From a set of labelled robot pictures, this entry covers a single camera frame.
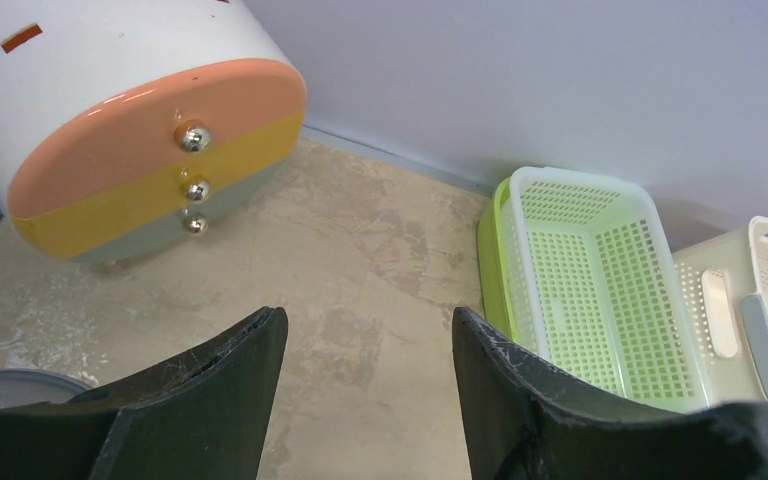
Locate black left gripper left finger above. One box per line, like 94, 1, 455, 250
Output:
0, 307, 289, 479

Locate round drawer box orange yellow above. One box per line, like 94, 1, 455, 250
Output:
0, 1, 307, 263

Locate grey plastic bucket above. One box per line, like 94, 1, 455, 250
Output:
0, 369, 92, 410

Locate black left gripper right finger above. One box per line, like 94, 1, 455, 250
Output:
452, 307, 768, 479

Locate green and white tray basket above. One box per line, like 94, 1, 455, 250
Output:
477, 167, 714, 413

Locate cream perforated basket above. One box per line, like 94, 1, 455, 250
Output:
673, 216, 768, 403

